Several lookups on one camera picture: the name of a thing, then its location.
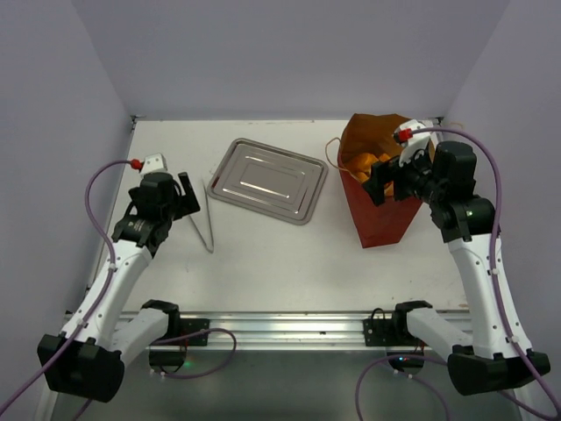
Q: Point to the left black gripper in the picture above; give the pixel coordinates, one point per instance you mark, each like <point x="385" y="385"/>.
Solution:
<point x="190" y="203"/>

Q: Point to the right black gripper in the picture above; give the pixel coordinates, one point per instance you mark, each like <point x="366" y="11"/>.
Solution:
<point x="390" y="181"/>

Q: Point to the red paper bag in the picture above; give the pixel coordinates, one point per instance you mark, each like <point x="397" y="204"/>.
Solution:
<point x="376" y="225"/>

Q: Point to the metal tongs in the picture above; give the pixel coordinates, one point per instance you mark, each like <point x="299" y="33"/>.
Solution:
<point x="207" y="240"/>

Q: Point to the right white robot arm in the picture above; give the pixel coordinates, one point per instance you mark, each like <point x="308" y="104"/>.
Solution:
<point x="497" y="354"/>

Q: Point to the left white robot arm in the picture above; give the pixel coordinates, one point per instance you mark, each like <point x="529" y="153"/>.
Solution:
<point x="89" y="356"/>

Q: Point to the orange bread in bag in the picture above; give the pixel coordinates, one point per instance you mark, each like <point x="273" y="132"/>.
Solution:
<point x="360" y="166"/>

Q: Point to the stainless steel tray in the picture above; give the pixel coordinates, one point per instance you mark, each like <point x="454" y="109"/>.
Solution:
<point x="269" y="180"/>

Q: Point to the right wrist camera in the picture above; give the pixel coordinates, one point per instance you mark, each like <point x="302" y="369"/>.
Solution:
<point x="413" y="137"/>

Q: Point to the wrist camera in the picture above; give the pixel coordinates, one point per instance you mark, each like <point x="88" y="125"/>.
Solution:
<point x="413" y="137"/>
<point x="155" y="163"/>

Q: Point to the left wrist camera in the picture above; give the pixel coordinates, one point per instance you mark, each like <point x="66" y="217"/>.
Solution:
<point x="155" y="163"/>

